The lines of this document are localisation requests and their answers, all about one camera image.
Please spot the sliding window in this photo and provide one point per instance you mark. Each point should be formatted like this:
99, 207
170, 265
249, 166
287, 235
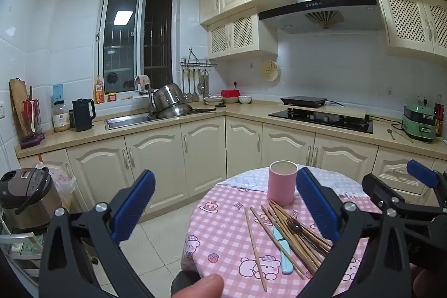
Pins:
122, 39

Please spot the dark round object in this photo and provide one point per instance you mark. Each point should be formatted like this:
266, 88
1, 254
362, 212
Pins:
181, 280

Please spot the black gas stove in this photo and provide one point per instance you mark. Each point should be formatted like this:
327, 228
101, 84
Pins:
314, 121

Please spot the green electric cooker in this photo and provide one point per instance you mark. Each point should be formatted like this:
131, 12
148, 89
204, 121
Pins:
419, 123

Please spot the wall utensil rail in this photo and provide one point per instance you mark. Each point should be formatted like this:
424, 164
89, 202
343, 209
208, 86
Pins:
197, 63

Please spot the steel sink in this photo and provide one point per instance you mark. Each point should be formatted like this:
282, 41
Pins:
129, 120

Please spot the black kettle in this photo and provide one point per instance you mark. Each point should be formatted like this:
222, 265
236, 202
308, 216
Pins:
83, 116

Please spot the glass jar of grains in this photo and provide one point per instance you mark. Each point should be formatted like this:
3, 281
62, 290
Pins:
60, 118

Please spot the brown rice cooker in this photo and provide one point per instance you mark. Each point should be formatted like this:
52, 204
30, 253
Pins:
24, 200

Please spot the light blue utensil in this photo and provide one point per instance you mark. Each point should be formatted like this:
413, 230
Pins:
284, 256

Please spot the blue and white carton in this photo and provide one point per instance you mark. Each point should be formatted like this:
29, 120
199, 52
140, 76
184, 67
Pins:
58, 92

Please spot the dark brown spork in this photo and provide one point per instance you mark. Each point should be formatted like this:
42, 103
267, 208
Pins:
295, 226

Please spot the faucet with cloth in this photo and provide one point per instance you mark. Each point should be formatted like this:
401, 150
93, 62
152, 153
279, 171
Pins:
143, 83

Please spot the orange seasoning packet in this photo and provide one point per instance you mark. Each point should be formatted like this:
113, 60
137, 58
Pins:
99, 92

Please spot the set of hanging steel utensils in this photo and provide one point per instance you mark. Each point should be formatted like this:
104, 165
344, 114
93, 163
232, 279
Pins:
193, 88

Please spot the steel pan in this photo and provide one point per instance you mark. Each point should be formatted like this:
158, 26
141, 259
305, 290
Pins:
174, 110

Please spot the red container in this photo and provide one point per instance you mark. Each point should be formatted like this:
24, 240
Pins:
230, 94

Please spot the person's left hand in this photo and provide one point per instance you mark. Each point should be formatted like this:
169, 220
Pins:
202, 287

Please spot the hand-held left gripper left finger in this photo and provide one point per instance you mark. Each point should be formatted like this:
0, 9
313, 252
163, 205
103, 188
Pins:
134, 207

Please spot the metal storage rack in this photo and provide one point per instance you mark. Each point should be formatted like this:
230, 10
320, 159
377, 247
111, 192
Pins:
21, 249

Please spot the bundle of wooden chopsticks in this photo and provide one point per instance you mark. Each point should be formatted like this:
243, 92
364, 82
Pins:
303, 245

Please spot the cream base cabinets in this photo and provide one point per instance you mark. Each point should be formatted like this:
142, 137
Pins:
209, 151

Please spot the cream lattice door cabinet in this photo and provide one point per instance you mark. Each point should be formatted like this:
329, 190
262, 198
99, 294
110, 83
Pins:
241, 32
412, 18

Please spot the white bowl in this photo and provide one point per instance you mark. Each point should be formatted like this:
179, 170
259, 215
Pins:
245, 99
231, 100

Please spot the black induction cooker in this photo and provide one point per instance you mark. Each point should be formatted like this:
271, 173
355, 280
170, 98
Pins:
302, 100

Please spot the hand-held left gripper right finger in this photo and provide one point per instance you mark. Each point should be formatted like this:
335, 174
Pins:
319, 207

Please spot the dark sauce bottle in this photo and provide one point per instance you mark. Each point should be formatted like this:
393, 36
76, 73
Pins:
439, 116

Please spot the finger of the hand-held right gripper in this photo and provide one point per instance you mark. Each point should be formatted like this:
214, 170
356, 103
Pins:
422, 174
379, 188

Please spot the purple utensil holder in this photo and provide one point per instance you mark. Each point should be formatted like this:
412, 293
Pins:
33, 130

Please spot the pink cup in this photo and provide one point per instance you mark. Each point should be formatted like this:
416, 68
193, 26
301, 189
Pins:
281, 189

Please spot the small red jar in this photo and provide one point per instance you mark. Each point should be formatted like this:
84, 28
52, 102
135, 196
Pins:
111, 97

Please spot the black range hood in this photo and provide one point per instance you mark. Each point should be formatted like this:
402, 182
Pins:
314, 8

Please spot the wooden cutting board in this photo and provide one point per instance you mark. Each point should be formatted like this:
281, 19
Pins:
17, 102

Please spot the steel pot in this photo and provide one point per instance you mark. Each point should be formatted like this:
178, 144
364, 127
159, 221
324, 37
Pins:
169, 97

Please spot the pink checked tablecloth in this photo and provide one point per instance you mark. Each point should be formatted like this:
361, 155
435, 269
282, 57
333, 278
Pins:
223, 224

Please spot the round bamboo steamer mat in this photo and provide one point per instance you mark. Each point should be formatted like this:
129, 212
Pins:
269, 70

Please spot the black frying pan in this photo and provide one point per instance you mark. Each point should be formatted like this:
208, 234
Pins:
205, 108

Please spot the plastic bag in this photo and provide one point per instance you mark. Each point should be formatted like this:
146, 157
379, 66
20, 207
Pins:
64, 182

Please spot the single wooden chopstick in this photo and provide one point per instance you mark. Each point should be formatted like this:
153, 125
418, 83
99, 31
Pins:
255, 249

